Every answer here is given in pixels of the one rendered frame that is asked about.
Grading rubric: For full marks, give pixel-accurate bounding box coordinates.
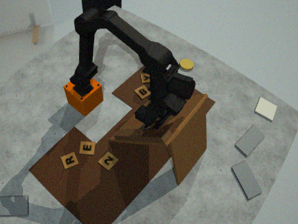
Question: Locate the yellow round disc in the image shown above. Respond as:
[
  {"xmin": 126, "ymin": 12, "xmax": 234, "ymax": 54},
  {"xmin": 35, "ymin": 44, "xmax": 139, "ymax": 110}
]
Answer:
[{"xmin": 179, "ymin": 59, "xmax": 194, "ymax": 70}]

